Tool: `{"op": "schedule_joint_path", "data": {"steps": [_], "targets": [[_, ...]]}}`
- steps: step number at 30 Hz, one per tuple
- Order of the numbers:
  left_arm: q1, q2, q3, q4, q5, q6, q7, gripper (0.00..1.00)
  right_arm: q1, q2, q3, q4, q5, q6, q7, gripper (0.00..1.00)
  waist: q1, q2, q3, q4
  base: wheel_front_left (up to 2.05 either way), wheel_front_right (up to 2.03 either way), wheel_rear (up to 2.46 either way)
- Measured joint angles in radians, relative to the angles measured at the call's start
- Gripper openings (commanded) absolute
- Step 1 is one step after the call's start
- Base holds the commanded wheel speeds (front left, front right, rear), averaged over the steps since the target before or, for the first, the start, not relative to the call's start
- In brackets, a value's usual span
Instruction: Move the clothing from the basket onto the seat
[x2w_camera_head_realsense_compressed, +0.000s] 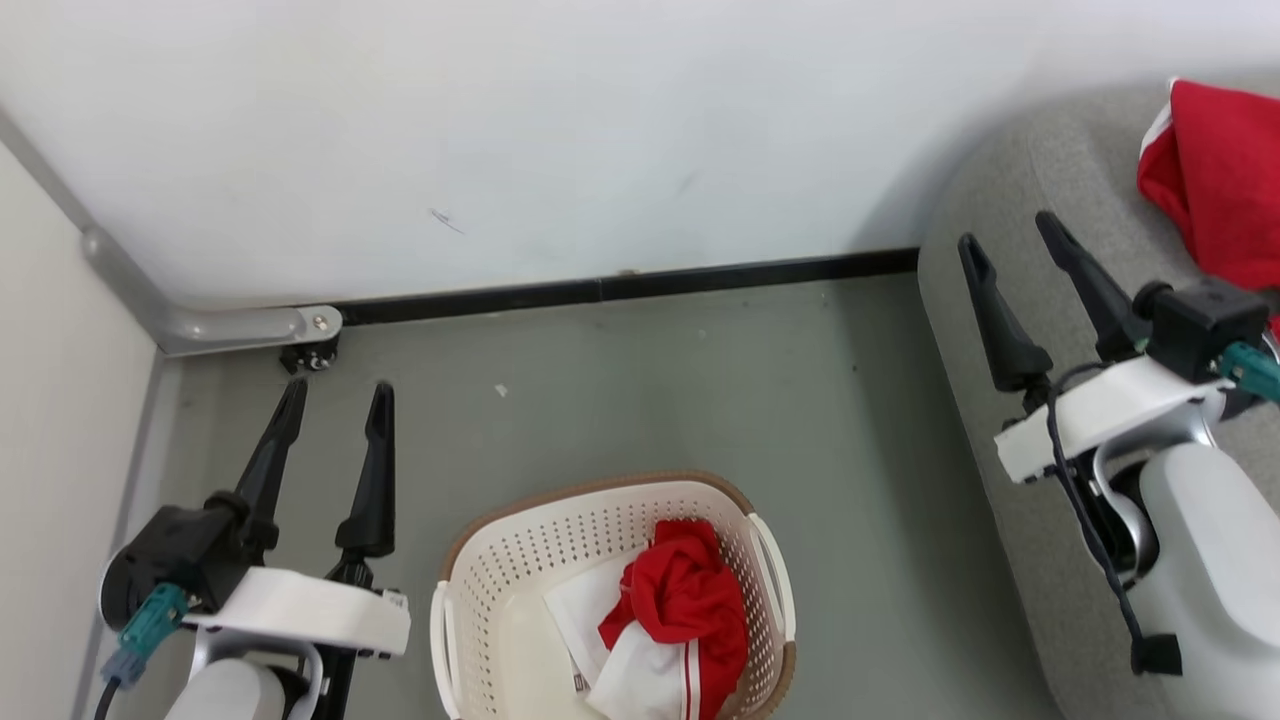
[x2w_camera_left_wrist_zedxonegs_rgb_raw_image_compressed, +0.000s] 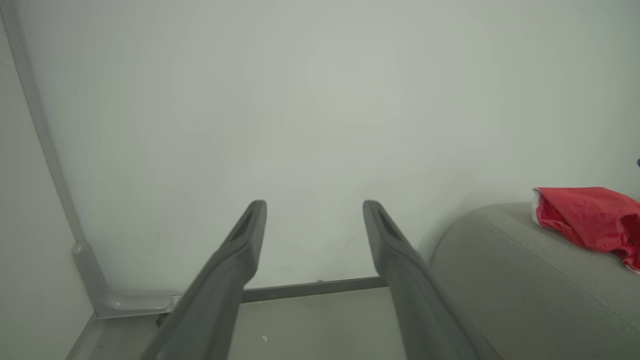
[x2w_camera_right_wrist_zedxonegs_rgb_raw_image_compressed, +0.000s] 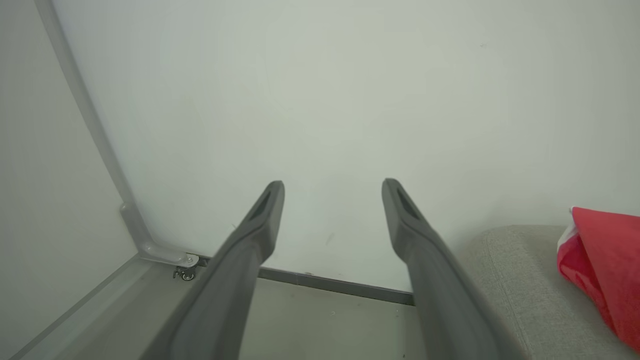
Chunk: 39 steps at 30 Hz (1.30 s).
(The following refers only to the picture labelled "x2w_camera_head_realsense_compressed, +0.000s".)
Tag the black baseboard strip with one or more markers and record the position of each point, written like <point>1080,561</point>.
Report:
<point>620,288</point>

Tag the red garment white trim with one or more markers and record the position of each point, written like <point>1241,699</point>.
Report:
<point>1225,180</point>

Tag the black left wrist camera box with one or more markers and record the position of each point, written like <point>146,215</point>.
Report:
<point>175,560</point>

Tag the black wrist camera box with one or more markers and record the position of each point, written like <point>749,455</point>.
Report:
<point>1205,325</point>
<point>175,560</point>

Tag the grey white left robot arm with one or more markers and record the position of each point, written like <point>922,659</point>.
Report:
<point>225,695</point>

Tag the grey fabric sofa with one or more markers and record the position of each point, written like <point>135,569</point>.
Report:
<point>1020,560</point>

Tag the black caster wheel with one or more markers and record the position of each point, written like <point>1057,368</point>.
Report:
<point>312,358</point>

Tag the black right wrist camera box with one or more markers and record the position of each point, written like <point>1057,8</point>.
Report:
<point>1205,325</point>

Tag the red white striped garment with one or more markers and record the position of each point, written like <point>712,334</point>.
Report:
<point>690,600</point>

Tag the cream perforated laundry basket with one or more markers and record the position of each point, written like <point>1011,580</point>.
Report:
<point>520,560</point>

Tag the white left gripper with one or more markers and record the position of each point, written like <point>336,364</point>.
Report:
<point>300,610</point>

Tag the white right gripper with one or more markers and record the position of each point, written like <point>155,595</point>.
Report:
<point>1110,415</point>

